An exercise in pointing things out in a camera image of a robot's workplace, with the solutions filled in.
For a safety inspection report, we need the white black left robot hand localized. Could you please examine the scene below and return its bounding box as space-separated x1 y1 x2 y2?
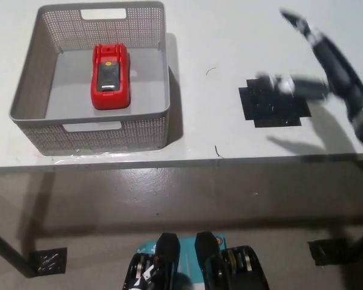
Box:
134 263 159 290

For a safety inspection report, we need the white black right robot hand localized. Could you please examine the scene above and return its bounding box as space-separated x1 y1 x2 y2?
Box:
256 8 363 122

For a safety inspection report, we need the red digital multimeter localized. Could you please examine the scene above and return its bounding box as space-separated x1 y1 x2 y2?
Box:
90 43 131 111

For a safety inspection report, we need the black tape patch on table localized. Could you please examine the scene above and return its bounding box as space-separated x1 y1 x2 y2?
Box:
238 77 312 129

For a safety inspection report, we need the black floor tape patch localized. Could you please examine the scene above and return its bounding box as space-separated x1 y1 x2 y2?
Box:
28 247 68 277
307 237 352 266

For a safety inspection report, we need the clear tape strip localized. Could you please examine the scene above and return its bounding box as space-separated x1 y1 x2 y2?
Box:
51 150 159 166

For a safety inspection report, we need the grey perforated plastic basket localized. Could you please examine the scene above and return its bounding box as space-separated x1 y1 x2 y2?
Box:
8 1 172 156

